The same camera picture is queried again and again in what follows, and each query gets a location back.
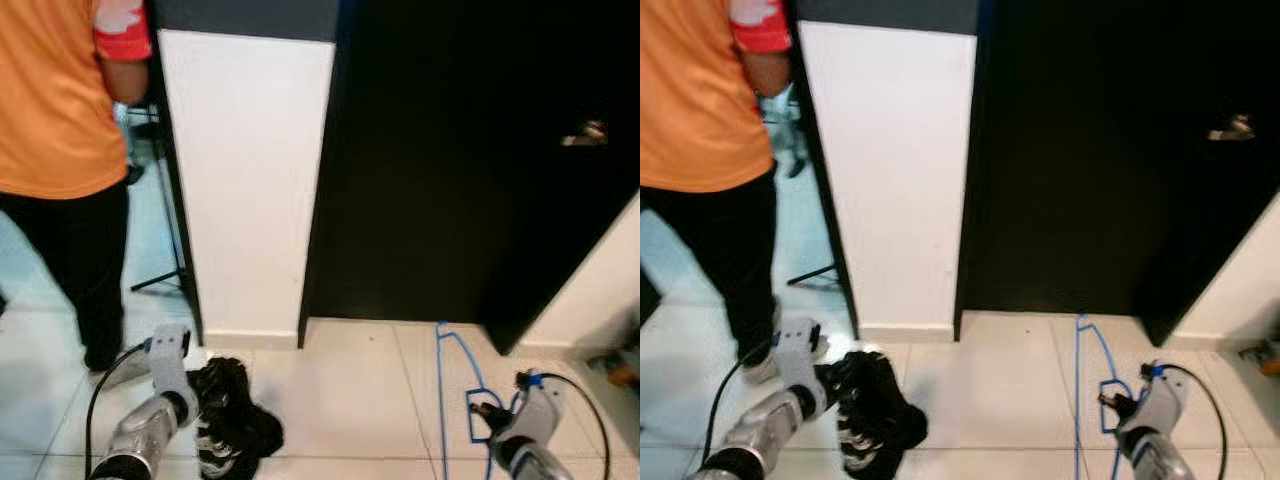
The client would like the blue plastic hanger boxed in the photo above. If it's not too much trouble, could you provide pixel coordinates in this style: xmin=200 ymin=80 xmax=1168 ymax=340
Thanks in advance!
xmin=1073 ymin=313 xmax=1141 ymax=480
xmin=433 ymin=322 xmax=521 ymax=480

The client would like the black garment white print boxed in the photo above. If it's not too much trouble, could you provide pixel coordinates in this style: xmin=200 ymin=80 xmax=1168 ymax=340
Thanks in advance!
xmin=815 ymin=350 xmax=929 ymax=473
xmin=188 ymin=357 xmax=286 ymax=480

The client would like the black metal stand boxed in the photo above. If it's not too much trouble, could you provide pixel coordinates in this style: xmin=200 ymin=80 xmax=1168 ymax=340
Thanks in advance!
xmin=780 ymin=95 xmax=841 ymax=288
xmin=125 ymin=100 xmax=191 ymax=296

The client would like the person in orange shirt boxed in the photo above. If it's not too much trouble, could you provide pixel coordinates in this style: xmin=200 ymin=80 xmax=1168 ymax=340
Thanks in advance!
xmin=0 ymin=0 xmax=156 ymax=386
xmin=640 ymin=0 xmax=796 ymax=386

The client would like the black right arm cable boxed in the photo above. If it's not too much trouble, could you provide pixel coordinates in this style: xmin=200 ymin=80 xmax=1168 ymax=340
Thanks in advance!
xmin=1160 ymin=362 xmax=1229 ymax=480
xmin=530 ymin=372 xmax=611 ymax=480

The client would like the metal door handle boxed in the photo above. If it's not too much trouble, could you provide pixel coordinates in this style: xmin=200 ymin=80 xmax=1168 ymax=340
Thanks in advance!
xmin=562 ymin=120 xmax=609 ymax=148
xmin=1208 ymin=115 xmax=1256 ymax=141

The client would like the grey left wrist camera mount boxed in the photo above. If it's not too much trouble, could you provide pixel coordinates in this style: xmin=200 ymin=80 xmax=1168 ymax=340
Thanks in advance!
xmin=778 ymin=318 xmax=826 ymax=393
xmin=148 ymin=322 xmax=193 ymax=401

